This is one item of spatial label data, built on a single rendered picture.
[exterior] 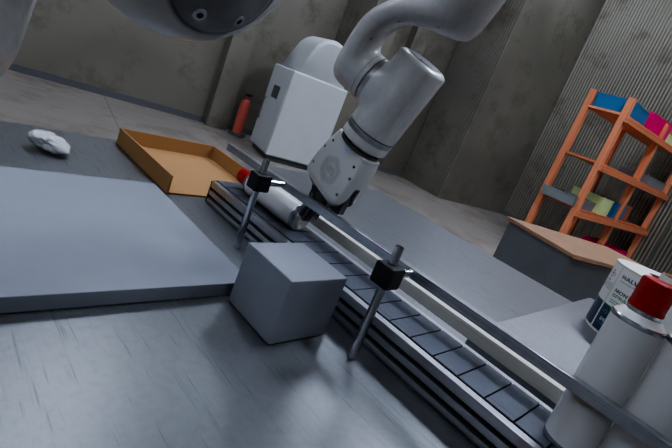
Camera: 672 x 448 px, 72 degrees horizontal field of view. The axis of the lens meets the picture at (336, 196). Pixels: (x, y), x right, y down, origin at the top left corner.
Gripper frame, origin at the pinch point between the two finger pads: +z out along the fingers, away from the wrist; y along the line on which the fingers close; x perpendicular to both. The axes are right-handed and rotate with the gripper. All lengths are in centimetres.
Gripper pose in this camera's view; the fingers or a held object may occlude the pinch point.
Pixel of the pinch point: (311, 210)
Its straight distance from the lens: 81.6
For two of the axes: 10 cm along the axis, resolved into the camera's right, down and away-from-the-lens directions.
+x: 6.8, 0.8, 7.3
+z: -5.5, 7.1, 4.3
